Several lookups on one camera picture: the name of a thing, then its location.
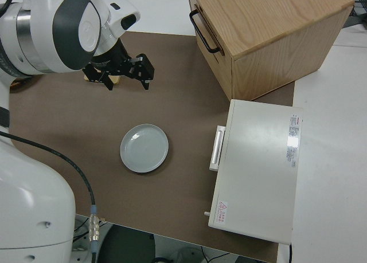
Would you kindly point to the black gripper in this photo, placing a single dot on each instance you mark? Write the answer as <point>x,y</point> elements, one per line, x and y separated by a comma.
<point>117,64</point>

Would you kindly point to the gray plate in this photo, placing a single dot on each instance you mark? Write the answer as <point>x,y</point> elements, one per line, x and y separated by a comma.
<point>143,148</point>

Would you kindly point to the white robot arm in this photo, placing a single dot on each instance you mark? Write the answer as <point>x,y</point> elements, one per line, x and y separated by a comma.
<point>34,203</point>

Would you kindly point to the brown table mat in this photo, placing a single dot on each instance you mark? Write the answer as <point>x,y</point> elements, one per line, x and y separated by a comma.
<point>86,117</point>

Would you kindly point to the light wooden box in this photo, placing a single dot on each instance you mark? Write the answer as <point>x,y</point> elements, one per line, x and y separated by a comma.
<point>272,36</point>

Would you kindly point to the white toaster oven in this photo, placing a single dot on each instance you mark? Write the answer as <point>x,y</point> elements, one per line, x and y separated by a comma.
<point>258,165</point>

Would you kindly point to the black round pedestal base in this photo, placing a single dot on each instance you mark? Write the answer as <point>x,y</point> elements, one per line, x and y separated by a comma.
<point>129,243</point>

